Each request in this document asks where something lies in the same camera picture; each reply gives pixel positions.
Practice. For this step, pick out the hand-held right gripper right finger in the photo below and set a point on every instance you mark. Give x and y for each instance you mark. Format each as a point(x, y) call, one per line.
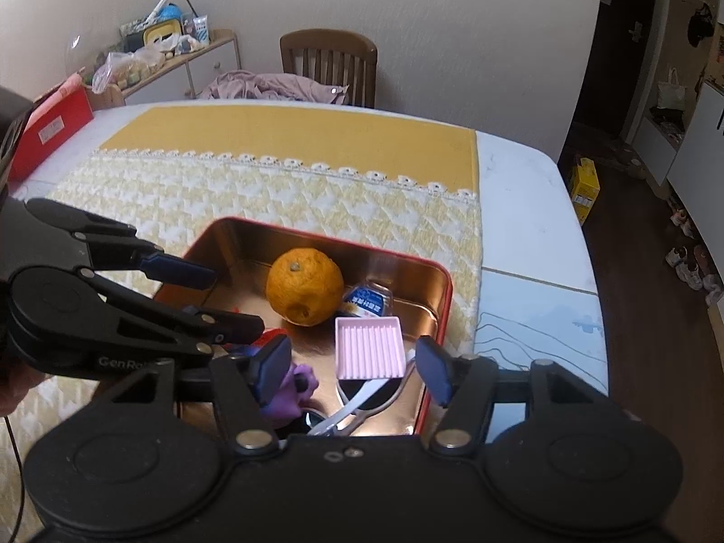
point(434, 372)

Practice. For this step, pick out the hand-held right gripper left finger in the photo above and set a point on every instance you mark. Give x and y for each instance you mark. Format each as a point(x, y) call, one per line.
point(272, 369)

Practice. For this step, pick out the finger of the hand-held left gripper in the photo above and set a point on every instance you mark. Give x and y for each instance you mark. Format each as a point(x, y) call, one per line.
point(232, 328)
point(181, 272)

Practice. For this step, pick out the purple toy figure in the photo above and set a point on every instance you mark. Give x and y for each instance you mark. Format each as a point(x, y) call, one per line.
point(289, 391)

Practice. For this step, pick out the red metal tin box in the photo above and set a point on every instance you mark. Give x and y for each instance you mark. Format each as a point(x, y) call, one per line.
point(243, 249)

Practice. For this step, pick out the pink ribbed plastic tray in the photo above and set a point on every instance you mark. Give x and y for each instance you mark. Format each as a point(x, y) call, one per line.
point(367, 348)

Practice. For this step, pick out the orange fruit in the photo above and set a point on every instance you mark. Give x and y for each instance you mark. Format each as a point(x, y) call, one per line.
point(305, 285)

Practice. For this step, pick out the small blue label bottle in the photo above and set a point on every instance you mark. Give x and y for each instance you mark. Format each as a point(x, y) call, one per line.
point(366, 301)

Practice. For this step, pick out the red cardboard box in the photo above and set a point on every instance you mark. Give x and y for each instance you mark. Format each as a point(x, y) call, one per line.
point(56, 119)

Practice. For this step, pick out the pink cloth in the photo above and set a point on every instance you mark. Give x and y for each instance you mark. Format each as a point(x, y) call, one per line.
point(266, 87)

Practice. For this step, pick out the yellow houndstooth tablecloth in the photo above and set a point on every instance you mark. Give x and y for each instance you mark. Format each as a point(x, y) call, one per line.
point(339, 141)

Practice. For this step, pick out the wooden side cabinet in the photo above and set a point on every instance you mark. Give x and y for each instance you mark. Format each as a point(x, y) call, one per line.
point(206, 68)

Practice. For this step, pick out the clear plastic bag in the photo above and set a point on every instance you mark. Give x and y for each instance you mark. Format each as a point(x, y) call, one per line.
point(121, 66)

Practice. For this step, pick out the yellow carton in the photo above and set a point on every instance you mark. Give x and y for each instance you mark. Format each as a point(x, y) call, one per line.
point(585, 188)

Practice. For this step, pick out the yellow cartoon container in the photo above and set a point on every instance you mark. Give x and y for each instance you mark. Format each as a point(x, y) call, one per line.
point(161, 32)

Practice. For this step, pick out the blue white pouch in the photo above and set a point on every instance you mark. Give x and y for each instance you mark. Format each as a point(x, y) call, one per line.
point(201, 27)

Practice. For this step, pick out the wooden chair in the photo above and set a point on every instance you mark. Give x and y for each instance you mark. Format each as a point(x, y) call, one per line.
point(328, 48)

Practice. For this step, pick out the pile of shoes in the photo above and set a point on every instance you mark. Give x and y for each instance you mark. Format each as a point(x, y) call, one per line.
point(693, 264)

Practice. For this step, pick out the white tote bag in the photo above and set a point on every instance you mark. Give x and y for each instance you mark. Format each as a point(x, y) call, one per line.
point(671, 94)

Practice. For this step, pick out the black hanging bag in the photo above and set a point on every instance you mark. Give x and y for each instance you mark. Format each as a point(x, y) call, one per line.
point(700, 25)

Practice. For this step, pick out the white wooden wall cabinet unit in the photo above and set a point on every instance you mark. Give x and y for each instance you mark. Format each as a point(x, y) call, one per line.
point(701, 124)

